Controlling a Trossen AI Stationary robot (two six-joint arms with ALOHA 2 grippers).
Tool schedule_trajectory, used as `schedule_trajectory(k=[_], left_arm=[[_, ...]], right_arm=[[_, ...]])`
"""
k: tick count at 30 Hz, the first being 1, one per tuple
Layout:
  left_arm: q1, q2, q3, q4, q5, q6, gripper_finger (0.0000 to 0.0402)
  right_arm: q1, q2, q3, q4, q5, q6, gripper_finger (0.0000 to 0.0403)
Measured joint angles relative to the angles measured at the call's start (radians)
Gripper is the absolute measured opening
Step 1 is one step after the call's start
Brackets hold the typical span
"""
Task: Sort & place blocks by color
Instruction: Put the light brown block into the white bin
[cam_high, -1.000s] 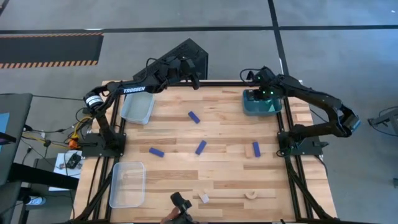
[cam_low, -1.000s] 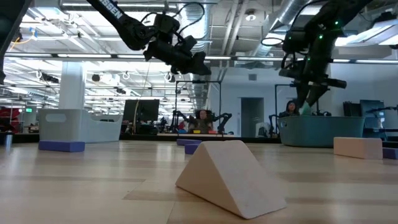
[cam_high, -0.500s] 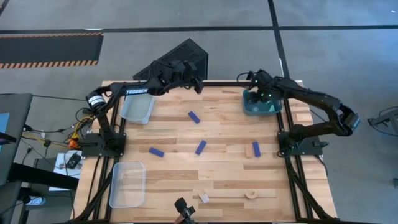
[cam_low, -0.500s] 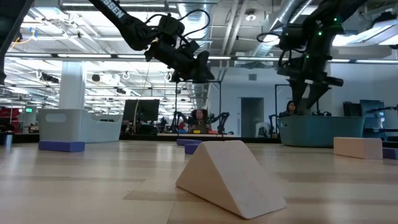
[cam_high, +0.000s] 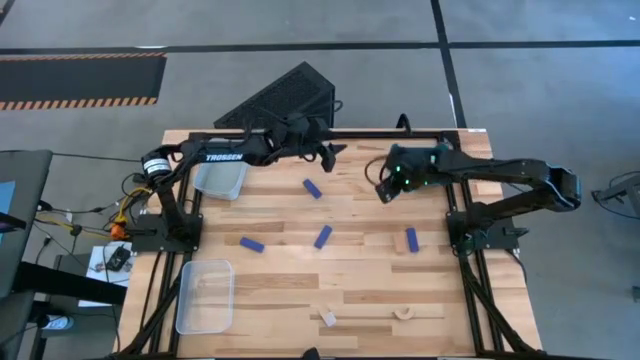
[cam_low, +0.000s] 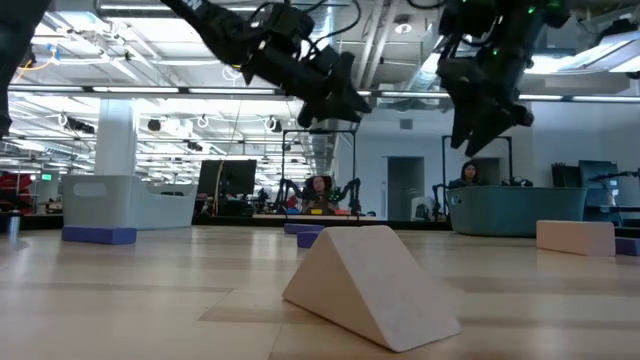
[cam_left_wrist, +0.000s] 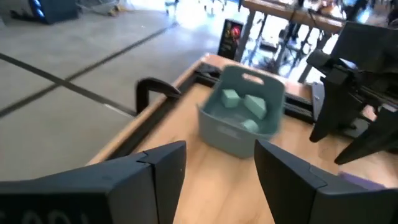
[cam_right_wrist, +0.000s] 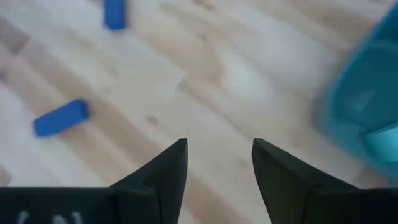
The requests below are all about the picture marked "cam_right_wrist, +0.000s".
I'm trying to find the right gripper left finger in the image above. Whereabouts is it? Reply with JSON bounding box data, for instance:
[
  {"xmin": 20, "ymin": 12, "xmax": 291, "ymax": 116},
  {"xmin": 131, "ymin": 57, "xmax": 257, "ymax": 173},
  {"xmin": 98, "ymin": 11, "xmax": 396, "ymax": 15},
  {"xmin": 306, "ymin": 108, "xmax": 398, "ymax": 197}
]
[{"xmin": 108, "ymin": 138, "xmax": 190, "ymax": 224}]

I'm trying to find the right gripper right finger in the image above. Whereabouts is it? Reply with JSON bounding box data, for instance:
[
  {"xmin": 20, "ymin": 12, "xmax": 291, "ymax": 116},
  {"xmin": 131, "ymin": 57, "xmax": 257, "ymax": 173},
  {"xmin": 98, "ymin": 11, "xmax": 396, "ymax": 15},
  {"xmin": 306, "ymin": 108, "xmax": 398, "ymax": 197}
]
[{"xmin": 252, "ymin": 138, "xmax": 398, "ymax": 224}]

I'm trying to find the cyan cube block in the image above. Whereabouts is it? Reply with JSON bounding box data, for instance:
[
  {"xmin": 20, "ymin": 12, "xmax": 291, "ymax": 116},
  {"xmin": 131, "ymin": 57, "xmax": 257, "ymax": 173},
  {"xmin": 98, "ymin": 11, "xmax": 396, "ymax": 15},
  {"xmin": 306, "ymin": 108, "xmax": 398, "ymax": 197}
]
[{"xmin": 362, "ymin": 126, "xmax": 398, "ymax": 166}]

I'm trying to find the blue rectangular block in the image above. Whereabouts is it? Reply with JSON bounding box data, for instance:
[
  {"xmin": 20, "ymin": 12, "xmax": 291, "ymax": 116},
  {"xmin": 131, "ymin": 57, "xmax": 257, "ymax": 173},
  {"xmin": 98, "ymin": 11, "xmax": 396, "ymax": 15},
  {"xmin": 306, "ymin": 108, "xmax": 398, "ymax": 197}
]
[
  {"xmin": 102, "ymin": 0, "xmax": 127, "ymax": 31},
  {"xmin": 32, "ymin": 98, "xmax": 91, "ymax": 138}
]

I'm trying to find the teal plastic bin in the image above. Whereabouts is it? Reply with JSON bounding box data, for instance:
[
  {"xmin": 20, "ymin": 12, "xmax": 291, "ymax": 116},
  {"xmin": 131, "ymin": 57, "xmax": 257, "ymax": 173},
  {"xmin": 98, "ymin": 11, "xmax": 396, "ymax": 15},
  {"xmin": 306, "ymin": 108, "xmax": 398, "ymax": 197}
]
[{"xmin": 312, "ymin": 2, "xmax": 398, "ymax": 184}]

